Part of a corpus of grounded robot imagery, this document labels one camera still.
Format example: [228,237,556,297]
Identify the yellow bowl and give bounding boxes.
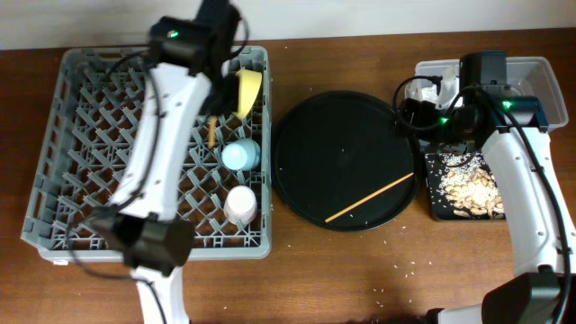
[235,68,263,120]

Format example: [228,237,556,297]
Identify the light blue cup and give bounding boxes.
[221,139,261,171]

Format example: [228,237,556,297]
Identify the food scraps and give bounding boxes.
[431,153,505,221]

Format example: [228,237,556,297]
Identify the wooden chopstick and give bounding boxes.
[208,116,218,149]
[324,173,415,223]

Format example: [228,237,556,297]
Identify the pink cup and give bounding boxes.
[223,185,257,226]

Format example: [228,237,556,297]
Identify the white napkin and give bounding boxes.
[415,76,444,107]

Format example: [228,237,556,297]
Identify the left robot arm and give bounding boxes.
[87,1,240,323]

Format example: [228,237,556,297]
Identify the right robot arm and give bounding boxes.
[392,50,575,323]

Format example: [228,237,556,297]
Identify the grey dishwasher rack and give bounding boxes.
[22,45,272,265]

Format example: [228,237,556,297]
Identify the black rectangular tray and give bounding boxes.
[424,150,508,222]

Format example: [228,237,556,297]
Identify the clear plastic bin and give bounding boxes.
[395,57,569,148]

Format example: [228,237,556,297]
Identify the round black tray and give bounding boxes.
[271,91,422,232]

